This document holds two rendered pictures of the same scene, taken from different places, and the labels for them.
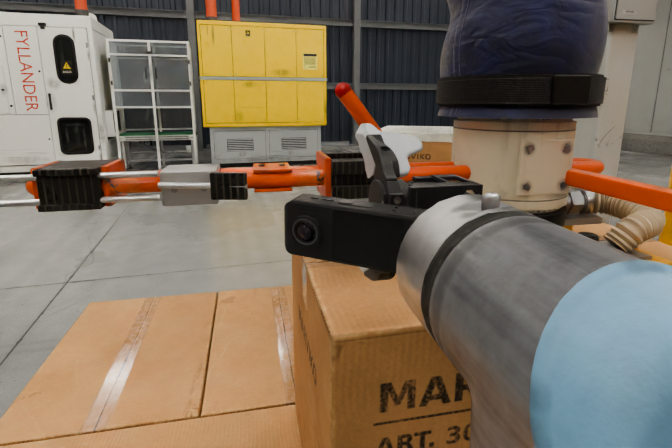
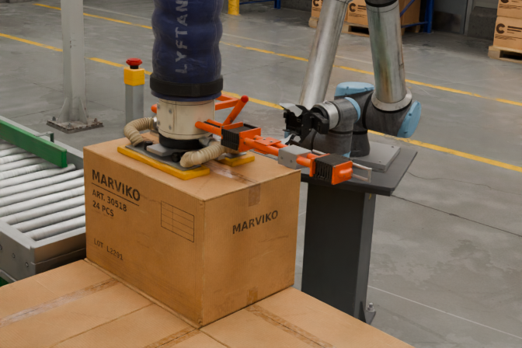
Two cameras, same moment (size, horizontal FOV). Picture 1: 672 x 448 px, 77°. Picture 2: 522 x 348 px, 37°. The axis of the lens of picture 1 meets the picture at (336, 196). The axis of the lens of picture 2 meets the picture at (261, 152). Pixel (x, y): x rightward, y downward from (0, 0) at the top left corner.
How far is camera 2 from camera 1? 2.61 m
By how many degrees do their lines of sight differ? 117
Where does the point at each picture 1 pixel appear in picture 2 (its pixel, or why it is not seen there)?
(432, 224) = (332, 108)
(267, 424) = (225, 331)
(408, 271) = (334, 117)
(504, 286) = (347, 106)
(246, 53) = not seen: outside the picture
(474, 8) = (215, 52)
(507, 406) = (353, 115)
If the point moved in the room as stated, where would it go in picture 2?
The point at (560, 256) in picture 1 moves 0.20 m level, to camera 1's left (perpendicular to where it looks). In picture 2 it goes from (343, 100) to (385, 116)
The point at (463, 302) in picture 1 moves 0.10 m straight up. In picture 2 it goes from (346, 111) to (348, 81)
